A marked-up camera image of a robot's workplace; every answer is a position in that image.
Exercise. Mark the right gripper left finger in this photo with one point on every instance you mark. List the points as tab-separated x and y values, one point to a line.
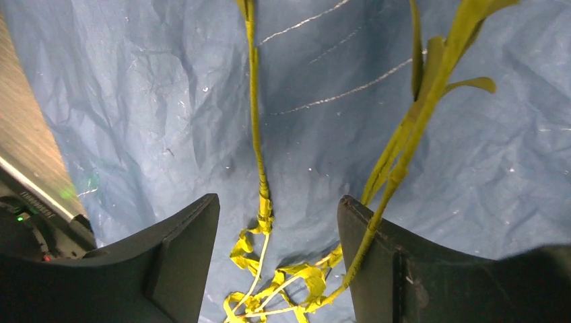
156	275

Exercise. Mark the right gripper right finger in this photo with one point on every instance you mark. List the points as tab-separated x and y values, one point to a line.
407	278

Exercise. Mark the blue paper flower bouquet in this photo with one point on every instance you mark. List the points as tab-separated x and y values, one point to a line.
148	104

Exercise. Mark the light blue flower stem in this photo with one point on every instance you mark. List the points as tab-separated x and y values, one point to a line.
432	64

